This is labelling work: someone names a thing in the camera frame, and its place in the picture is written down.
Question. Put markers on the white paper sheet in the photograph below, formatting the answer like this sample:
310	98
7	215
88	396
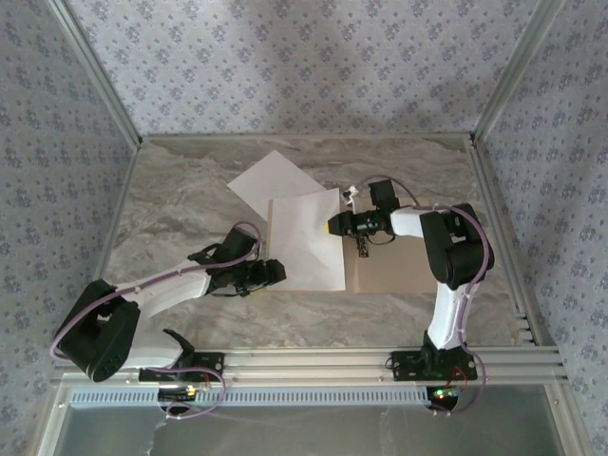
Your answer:
273	183
304	247

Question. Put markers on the tan paper folder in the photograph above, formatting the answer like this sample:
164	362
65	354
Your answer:
399	266

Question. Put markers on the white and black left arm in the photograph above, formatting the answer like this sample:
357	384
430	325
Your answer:
176	292

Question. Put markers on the metal folder clip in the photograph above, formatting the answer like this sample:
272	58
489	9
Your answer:
362	248

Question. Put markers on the circuit board with lights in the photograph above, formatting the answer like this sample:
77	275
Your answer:
444	394
178	393

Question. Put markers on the grey metal plate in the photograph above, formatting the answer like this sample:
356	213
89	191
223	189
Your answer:
304	432

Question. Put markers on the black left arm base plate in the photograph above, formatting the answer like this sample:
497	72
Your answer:
211	363

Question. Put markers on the aluminium frame rail with arm bases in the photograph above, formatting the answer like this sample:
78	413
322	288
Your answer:
309	366

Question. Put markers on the thin aluminium table edge rail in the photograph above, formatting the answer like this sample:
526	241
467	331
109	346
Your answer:
304	137

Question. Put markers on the wide aluminium side rail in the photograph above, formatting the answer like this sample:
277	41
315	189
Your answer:
502	237

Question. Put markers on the thin aluminium side rail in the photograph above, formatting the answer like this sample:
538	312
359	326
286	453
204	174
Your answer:
108	247

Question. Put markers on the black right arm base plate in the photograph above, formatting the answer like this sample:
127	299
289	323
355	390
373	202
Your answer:
404	366

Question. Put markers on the aluminium frame post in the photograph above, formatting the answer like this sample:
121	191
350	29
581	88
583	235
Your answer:
98	71
514	71

